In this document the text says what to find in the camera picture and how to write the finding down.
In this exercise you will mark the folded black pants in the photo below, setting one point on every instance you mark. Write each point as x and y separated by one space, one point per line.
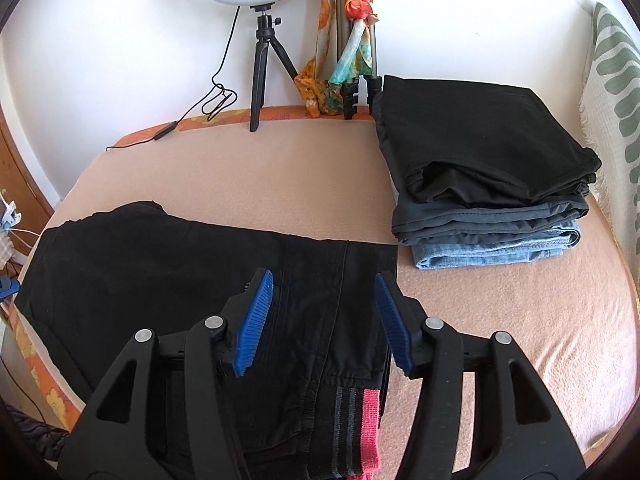
465 130

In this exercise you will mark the folded dark grey pants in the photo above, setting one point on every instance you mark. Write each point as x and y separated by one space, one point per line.
480 220

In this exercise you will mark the pink grey striped cloth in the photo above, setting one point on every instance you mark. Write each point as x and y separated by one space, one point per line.
357 430

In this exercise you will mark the grey folded tripod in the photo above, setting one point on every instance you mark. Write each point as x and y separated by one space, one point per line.
357 87

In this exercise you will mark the black mini tripod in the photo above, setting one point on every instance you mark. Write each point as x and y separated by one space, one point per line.
262 55

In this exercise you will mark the green patterned white pillow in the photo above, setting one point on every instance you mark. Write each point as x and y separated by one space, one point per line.
612 110

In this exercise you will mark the orange floral scarf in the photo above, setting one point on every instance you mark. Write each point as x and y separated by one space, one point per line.
325 60

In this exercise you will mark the folded blue jeans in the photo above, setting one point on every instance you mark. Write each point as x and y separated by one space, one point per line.
500 249

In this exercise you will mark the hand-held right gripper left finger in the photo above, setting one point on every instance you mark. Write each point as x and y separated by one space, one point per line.
254 317

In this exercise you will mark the wooden cabinet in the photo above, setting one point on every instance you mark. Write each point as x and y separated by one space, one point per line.
20 170

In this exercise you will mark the black pants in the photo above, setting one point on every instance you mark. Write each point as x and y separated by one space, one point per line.
150 280
465 130

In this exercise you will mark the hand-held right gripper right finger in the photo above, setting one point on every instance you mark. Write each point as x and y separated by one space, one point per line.
395 325

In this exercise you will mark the blue clip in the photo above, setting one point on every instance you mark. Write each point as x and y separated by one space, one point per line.
7 287

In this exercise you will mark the white charger plug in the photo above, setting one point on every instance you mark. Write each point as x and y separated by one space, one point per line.
9 215

